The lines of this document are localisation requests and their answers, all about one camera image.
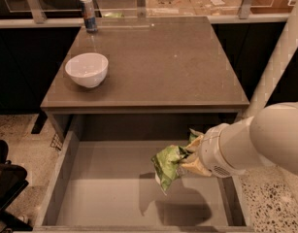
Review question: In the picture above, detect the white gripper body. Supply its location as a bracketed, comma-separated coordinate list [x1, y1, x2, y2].
[198, 123, 245, 179]

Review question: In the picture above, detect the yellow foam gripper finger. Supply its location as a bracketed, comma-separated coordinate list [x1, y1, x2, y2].
[185, 135, 204, 152]
[181, 153, 212, 177]

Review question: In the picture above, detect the green jalapeno chip bag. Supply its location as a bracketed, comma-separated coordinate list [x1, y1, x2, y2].
[151, 129, 205, 192]

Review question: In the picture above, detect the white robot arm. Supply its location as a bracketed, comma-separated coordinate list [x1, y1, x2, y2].
[180, 0, 298, 178]

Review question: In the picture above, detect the open grey top drawer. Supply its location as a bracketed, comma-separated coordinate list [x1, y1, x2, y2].
[36, 115, 252, 233]

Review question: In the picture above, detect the grey cabinet counter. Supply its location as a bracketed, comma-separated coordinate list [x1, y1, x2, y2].
[40, 16, 250, 144]

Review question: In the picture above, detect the white ceramic bowl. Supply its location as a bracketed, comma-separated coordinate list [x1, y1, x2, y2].
[65, 52, 109, 88]

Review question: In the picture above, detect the right cardboard box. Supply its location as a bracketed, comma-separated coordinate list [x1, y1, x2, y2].
[190, 0, 242, 16]

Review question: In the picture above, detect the blue silver energy drink can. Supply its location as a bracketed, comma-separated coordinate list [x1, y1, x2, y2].
[79, 0, 97, 32]

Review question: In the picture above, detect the black office chair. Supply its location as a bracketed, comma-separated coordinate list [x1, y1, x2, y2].
[0, 140, 33, 233]

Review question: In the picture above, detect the right metal railing bracket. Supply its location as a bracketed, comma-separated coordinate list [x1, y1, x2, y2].
[238, 0, 253, 19]

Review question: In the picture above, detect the metal railing bracket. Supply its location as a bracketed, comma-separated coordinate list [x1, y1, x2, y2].
[26, 0, 47, 24]
[238, 0, 253, 19]
[136, 0, 146, 17]

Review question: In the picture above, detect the middle metal railing bracket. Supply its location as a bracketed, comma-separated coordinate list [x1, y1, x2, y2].
[136, 0, 146, 17]

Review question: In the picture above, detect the left metal railing bracket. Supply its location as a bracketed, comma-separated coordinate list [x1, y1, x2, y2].
[26, 0, 47, 24]

